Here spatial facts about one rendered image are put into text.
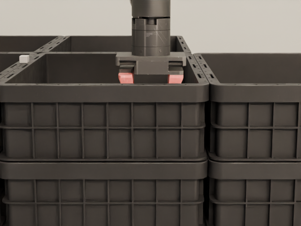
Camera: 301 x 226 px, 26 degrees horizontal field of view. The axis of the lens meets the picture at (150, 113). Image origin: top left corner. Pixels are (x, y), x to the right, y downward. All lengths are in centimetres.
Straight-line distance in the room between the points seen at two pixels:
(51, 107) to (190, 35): 354
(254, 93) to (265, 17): 361
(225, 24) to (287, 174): 355
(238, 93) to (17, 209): 36
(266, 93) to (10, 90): 35
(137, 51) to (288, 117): 23
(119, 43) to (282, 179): 84
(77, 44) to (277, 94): 86
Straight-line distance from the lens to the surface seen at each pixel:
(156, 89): 89
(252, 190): 95
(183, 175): 92
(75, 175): 92
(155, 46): 94
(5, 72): 104
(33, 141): 92
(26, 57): 114
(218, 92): 90
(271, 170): 93
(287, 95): 91
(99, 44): 168
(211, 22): 443
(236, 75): 129
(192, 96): 89
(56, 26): 439
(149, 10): 94
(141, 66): 94
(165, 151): 92
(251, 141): 93
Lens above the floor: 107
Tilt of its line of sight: 12 degrees down
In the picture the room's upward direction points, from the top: straight up
